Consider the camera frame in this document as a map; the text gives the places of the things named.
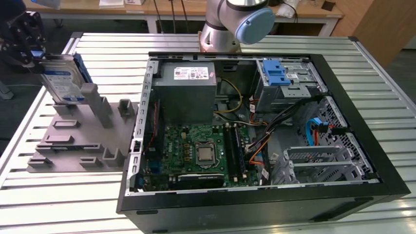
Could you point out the green motherboard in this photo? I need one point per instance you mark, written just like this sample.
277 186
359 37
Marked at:
181 143

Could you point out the hard disk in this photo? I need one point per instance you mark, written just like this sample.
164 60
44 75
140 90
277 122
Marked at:
63 83

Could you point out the black open PC case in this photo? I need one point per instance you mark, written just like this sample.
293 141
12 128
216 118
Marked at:
227 209

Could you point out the silver CPU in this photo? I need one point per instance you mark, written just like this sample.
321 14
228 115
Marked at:
204 154

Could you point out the black RAM stick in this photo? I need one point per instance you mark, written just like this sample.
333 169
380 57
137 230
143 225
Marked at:
239 151

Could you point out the wooden cabinet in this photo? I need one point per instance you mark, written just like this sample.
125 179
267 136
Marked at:
383 24

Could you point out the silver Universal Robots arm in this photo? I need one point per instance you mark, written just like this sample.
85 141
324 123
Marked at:
217 36

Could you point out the blue drive cage latch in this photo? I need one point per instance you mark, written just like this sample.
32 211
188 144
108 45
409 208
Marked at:
275 73

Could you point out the wooden desk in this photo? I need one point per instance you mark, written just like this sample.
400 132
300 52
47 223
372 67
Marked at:
81 9

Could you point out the black graphics card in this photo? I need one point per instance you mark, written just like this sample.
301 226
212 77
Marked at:
197 181

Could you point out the small white box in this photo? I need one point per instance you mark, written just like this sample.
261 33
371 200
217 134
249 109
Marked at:
135 2

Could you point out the grey power supply unit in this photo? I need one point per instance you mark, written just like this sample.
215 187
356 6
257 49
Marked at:
185 102

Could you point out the metal disk bay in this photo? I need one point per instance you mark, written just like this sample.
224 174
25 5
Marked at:
324 165

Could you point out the white paper sheet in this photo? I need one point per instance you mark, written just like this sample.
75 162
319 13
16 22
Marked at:
111 3

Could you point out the grey parts rack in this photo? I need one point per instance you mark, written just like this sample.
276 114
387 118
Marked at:
87 146

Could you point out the metal optical drive cage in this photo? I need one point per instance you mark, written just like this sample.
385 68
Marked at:
292 93

